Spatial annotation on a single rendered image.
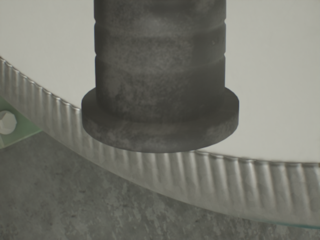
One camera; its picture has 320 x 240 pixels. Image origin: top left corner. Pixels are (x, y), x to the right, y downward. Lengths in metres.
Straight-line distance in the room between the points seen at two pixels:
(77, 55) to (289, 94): 0.19
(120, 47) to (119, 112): 0.02
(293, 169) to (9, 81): 0.30
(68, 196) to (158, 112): 0.93
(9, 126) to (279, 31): 0.70
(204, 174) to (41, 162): 0.66
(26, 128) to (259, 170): 0.68
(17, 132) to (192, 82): 0.88
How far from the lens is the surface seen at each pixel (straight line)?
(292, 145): 0.38
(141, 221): 1.17
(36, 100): 0.56
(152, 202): 1.19
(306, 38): 0.35
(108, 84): 0.17
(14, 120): 1.02
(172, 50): 0.16
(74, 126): 0.53
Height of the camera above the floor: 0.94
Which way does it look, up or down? 50 degrees down
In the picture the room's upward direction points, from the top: 77 degrees clockwise
